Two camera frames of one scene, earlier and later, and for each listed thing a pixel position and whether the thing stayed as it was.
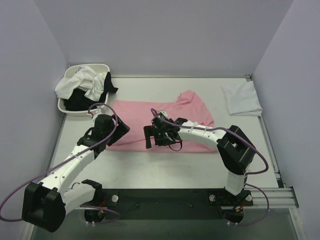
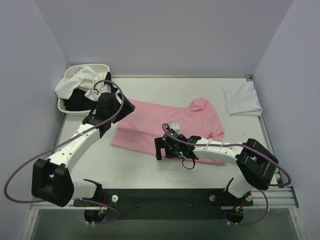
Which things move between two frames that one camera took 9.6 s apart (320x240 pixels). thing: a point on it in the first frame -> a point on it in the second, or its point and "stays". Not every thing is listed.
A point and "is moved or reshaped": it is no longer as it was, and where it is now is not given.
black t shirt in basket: x=79 y=102 stays
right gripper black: x=152 y=133 -> x=162 y=146
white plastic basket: x=97 y=68 stays
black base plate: x=169 y=204 stays
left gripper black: x=119 y=132 -> x=108 y=81
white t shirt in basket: x=86 y=79 stays
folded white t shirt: x=242 y=99 stays
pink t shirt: x=137 y=115 is moved or reshaped
